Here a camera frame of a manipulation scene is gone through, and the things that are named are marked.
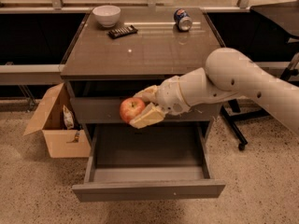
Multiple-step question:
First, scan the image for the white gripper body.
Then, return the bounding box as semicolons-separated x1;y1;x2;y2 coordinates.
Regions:
156;76;190;116

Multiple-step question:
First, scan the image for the blue soda can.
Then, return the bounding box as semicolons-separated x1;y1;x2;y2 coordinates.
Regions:
174;8;192;32

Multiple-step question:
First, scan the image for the red apple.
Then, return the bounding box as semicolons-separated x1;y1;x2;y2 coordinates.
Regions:
120;97;146;123

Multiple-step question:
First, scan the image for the open cardboard box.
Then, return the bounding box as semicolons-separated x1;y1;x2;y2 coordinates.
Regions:
24;83;91;158

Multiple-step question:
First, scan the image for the black rolling stand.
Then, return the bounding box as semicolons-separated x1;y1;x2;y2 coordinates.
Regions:
220;53;299;151

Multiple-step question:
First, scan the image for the open grey lower drawer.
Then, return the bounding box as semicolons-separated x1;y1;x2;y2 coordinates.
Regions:
73;122;225;202

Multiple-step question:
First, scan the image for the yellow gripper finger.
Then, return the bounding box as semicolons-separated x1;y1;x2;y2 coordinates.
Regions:
134;85;158;103
129;103;165;129

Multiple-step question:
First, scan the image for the white ceramic bowl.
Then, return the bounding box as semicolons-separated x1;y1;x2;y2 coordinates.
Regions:
93;5;121;27

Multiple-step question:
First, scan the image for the grey drawer cabinet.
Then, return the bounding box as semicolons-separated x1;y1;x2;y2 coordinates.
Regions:
61;7;221;140

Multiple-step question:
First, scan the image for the black chocolate bar wrapper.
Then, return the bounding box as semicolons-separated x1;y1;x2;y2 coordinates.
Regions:
107;25;138;39

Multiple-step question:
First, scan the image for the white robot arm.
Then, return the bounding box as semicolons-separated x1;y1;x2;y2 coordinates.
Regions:
129;48;299;134

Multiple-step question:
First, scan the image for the white snack bag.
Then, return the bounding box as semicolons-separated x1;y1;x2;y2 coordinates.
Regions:
63;105;74;130

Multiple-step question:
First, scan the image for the scratched grey upper drawer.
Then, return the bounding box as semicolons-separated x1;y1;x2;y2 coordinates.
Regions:
70;97;221;124

